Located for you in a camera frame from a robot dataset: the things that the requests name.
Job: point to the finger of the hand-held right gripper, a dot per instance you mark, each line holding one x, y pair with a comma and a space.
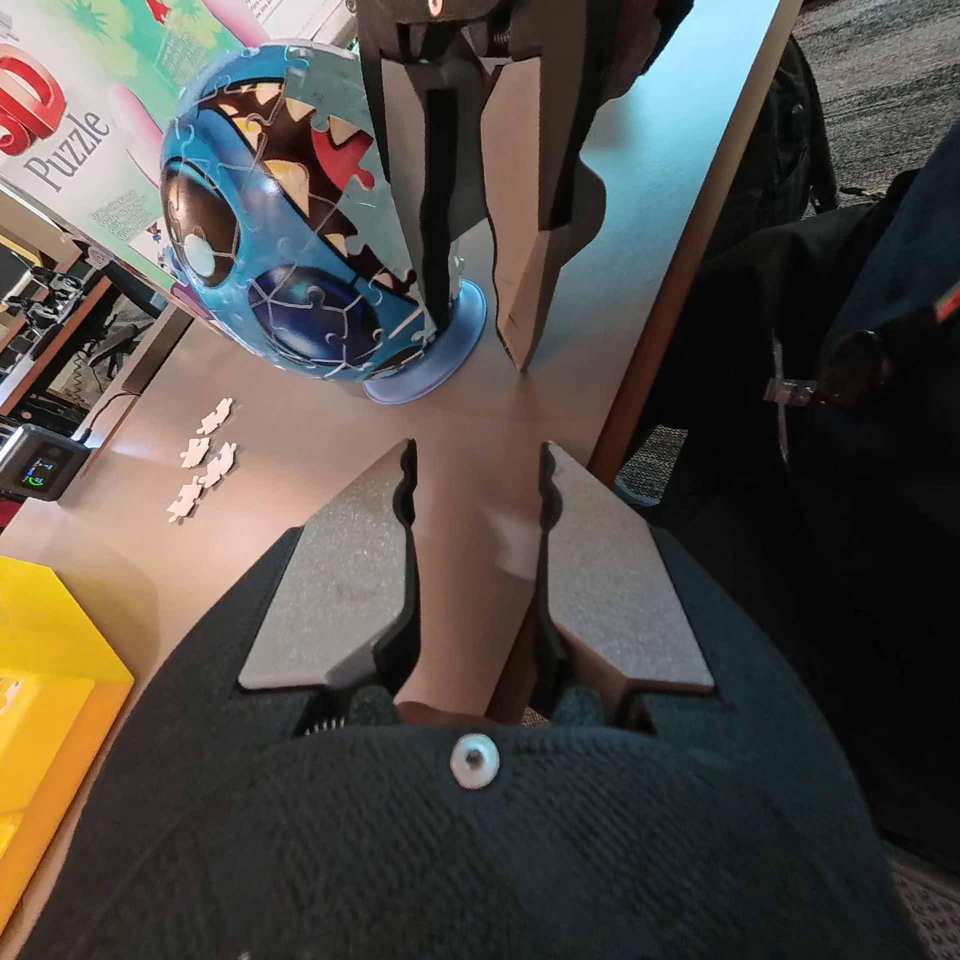
525, 172
409, 150

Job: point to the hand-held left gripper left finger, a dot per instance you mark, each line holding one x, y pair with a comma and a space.
337, 585

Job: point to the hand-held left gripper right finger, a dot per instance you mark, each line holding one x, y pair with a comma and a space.
622, 600

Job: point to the blue cartoon puzzle ball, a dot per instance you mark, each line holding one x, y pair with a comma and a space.
300, 300

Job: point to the colourful puzzle box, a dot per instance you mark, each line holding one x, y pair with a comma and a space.
75, 112

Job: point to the person's dark clothing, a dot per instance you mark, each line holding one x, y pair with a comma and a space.
862, 562

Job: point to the black backpack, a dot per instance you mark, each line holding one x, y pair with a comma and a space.
780, 150

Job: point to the clear badge holder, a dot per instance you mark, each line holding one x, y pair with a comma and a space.
787, 391

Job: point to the yellow plastic bin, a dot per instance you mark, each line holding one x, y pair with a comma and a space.
45, 622

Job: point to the black power bank with screen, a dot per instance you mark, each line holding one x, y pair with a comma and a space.
45, 450

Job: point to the background wooden desk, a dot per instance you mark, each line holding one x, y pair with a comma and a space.
45, 337

